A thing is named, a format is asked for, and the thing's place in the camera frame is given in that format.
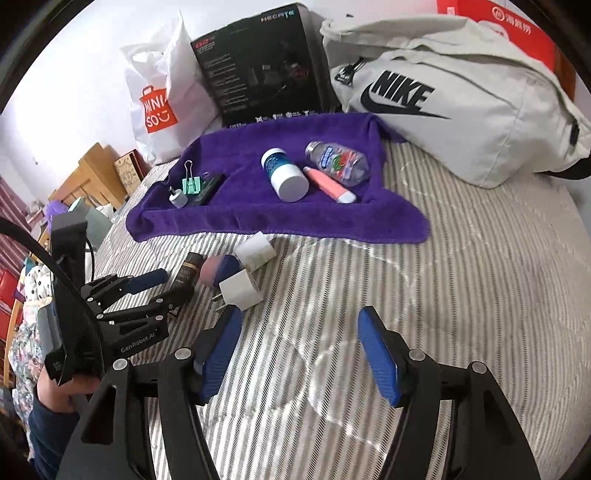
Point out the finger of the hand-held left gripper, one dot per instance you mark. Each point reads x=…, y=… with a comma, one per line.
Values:
x=150, y=279
x=152, y=309

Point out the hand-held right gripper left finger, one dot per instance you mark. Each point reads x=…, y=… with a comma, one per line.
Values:
x=221, y=355

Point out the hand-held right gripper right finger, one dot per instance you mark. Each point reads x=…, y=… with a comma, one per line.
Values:
x=381, y=355

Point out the dark brown gold bottle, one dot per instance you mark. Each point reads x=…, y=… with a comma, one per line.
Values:
x=187, y=272

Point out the white charger plug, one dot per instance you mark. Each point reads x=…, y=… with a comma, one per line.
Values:
x=240, y=288

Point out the small white dropper bottle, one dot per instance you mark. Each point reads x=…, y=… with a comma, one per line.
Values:
x=178, y=198

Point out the green binder clip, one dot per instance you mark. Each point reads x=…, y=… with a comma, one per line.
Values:
x=195, y=182

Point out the black case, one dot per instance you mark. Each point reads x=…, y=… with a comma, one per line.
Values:
x=210, y=188

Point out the white and blue bottle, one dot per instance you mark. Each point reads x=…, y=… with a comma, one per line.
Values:
x=286, y=177

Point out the pink pen-shaped device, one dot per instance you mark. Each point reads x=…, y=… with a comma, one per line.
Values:
x=330, y=187

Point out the clear plastic candy bottle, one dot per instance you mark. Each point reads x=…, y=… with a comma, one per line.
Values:
x=339, y=161

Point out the person's left forearm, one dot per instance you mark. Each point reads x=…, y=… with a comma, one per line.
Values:
x=51, y=429

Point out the person's left hand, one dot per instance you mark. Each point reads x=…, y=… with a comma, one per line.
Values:
x=57, y=390

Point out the white spotted plush toy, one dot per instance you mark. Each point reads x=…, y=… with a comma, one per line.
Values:
x=37, y=284

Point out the teal kettle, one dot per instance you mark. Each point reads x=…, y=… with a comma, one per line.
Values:
x=99, y=226

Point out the pink and blue eraser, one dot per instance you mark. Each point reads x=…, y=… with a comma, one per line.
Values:
x=213, y=272

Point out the purple cloth item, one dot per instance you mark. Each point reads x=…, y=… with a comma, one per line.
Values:
x=57, y=208

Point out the red striped cloth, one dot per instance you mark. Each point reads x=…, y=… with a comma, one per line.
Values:
x=18, y=221

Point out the floral cloth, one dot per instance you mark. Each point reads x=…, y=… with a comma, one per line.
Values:
x=25, y=341

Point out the striped bed sheet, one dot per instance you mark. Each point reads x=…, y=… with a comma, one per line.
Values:
x=438, y=286

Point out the wooden headboard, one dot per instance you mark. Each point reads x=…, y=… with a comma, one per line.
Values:
x=87, y=175

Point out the brown patterned box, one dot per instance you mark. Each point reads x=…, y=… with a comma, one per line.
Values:
x=129, y=170

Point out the purple towel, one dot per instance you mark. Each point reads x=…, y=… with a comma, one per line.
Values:
x=277, y=217

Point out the white plastic shopping bag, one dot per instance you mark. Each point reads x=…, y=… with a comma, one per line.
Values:
x=180, y=92

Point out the black cardboard box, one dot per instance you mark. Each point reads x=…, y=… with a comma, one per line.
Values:
x=263, y=64

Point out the grey sling bag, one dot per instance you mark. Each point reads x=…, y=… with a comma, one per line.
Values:
x=461, y=115

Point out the red paper bag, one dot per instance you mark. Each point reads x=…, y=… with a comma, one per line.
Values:
x=517, y=27

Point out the wooden door frame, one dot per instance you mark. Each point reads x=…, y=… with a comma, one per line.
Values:
x=567, y=76

